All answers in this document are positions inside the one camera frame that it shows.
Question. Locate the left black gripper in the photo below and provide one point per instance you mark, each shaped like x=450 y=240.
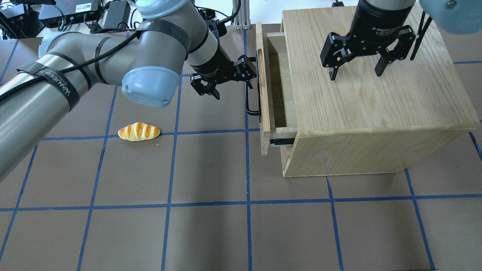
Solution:
x=213 y=66

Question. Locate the aluminium frame post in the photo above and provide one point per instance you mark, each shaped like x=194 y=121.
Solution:
x=242 y=20

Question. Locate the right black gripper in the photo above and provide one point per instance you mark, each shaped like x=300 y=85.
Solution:
x=376 y=20

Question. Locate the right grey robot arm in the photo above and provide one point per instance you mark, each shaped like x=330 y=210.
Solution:
x=454 y=16

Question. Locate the light wooden drawer cabinet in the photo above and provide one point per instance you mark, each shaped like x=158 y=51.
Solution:
x=361 y=123

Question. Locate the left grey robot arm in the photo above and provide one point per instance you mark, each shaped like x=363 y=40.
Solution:
x=147 y=65

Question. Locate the black electronics box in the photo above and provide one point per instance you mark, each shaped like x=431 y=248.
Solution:
x=75 y=11

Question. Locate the striped toy bread roll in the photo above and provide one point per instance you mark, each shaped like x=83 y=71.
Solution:
x=139 y=131

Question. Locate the black power adapter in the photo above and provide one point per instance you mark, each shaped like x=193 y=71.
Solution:
x=117 y=15

